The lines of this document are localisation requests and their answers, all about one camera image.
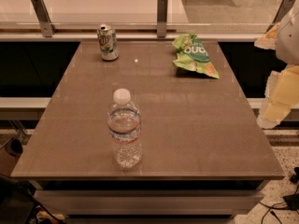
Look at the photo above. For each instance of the green 7up can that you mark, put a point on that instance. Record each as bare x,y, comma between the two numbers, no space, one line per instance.
108,42

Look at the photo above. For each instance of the metal railing bracket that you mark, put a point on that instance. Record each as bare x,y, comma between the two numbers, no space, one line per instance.
46,26
162,8
284,7

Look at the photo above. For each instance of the clear plastic water bottle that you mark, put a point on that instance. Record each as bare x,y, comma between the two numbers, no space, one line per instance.
124,124

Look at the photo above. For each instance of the green chip bag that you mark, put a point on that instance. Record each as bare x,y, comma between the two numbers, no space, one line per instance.
192,55

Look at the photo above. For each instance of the dark object at left floor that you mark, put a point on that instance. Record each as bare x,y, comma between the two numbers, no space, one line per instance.
10,153

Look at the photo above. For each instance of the left metal railing bracket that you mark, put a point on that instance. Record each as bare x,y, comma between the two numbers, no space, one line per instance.
46,26

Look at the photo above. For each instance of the middle metal railing bracket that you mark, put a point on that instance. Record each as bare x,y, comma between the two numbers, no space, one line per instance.
162,8

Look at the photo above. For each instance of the brown table with drawer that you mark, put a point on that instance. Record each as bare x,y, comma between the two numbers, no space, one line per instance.
203,153

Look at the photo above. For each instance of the right metal railing bracket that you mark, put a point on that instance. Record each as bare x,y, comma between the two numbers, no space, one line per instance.
284,7

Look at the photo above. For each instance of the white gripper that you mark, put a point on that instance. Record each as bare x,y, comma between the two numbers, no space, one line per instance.
289,42

